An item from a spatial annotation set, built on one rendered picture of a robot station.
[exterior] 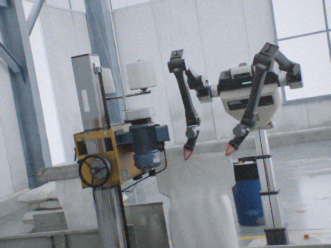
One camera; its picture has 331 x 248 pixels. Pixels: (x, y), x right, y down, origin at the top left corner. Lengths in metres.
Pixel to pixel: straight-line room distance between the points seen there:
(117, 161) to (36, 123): 6.14
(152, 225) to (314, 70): 7.78
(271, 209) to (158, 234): 0.80
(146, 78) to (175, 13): 8.68
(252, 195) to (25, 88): 5.00
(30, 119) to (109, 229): 6.26
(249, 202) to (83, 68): 2.93
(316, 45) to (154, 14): 3.60
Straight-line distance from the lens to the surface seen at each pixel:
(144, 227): 3.65
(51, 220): 3.97
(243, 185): 5.23
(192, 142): 3.06
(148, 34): 11.70
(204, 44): 11.28
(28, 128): 9.04
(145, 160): 2.76
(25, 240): 3.47
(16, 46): 9.08
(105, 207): 2.85
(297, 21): 10.98
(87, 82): 2.79
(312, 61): 10.93
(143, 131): 2.75
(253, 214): 5.30
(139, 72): 2.87
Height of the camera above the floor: 1.48
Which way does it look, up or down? 3 degrees down
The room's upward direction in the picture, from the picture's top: 9 degrees counter-clockwise
